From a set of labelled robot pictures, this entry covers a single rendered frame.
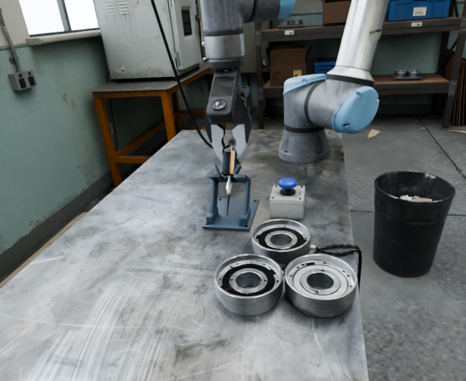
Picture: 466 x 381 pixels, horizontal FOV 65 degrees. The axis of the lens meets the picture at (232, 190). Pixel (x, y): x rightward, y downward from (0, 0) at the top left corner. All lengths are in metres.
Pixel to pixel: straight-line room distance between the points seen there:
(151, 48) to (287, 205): 2.20
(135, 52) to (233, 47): 2.19
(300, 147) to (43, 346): 0.77
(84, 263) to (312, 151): 0.65
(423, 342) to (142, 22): 2.46
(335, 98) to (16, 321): 0.78
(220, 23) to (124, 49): 2.24
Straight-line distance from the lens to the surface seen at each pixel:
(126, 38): 2.90
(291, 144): 1.06
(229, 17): 0.71
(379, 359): 1.60
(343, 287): 0.58
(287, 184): 0.77
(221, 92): 0.69
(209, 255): 0.69
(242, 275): 0.60
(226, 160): 0.76
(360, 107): 0.94
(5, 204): 2.36
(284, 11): 0.80
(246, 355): 0.52
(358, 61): 0.95
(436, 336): 1.74
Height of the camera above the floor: 1.20
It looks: 26 degrees down
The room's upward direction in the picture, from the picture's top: 5 degrees counter-clockwise
